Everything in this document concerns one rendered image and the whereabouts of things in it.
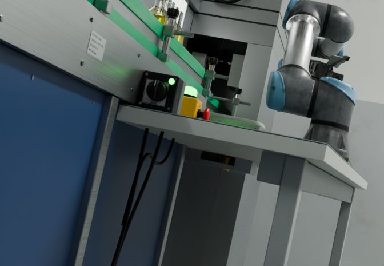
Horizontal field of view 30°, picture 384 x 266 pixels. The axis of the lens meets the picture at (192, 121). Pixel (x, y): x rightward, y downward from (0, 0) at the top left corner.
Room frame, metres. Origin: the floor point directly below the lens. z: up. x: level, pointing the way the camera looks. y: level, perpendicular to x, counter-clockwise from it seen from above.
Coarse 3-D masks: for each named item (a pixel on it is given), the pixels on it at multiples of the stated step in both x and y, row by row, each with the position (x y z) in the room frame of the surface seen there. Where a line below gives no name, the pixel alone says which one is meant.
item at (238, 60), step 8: (200, 56) 3.26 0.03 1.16; (208, 56) 3.31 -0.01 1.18; (240, 56) 3.20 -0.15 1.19; (208, 64) 3.34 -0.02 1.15; (232, 64) 3.21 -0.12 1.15; (240, 64) 3.20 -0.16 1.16; (232, 72) 3.21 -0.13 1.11; (240, 72) 3.20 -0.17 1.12; (232, 80) 3.21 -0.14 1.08; (232, 88) 3.26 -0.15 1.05
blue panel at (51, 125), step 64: (0, 64) 0.96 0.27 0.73; (0, 128) 1.00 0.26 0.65; (64, 128) 1.22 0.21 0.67; (128, 128) 1.58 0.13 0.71; (0, 192) 1.04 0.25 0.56; (64, 192) 1.29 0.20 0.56; (128, 192) 1.69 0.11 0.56; (0, 256) 1.09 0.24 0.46; (64, 256) 1.36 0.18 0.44; (128, 256) 1.82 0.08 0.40
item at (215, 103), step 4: (208, 100) 2.89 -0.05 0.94; (216, 100) 3.06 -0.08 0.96; (208, 104) 2.92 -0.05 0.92; (212, 104) 3.00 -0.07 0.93; (216, 104) 3.08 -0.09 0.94; (220, 104) 3.17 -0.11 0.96; (212, 108) 3.03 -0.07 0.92; (216, 108) 3.12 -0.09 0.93; (220, 108) 3.19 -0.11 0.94; (224, 108) 3.30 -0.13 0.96; (216, 112) 3.14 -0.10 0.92; (220, 112) 3.23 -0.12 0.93; (224, 112) 3.32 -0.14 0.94; (228, 112) 3.43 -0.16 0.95
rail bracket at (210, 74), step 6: (210, 60) 2.26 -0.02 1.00; (216, 60) 2.26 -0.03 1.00; (210, 66) 2.26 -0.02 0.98; (210, 72) 2.26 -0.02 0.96; (210, 78) 2.26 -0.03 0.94; (222, 78) 2.26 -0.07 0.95; (228, 78) 2.25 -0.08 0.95; (210, 84) 2.26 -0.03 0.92; (204, 90) 2.26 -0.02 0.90; (210, 90) 2.26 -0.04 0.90
